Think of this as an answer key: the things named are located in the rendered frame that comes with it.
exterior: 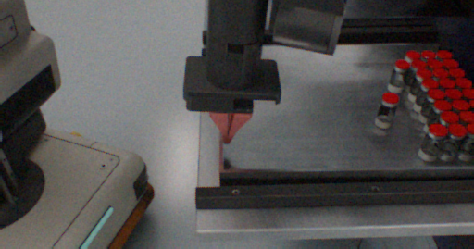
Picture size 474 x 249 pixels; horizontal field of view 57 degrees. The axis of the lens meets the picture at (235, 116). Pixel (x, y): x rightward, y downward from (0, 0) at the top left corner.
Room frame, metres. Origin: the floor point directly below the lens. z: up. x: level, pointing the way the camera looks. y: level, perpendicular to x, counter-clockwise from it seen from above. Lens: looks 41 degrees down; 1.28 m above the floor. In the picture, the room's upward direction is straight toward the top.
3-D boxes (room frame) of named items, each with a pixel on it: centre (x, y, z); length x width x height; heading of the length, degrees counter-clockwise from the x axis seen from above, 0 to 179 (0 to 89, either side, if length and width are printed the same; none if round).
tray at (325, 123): (0.46, -0.15, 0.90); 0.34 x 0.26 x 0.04; 91
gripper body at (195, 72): (0.38, 0.00, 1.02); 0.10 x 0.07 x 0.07; 91
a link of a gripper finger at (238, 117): (0.38, 0.02, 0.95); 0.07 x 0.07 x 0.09; 1
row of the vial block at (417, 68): (0.46, -0.26, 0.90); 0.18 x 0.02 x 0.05; 1
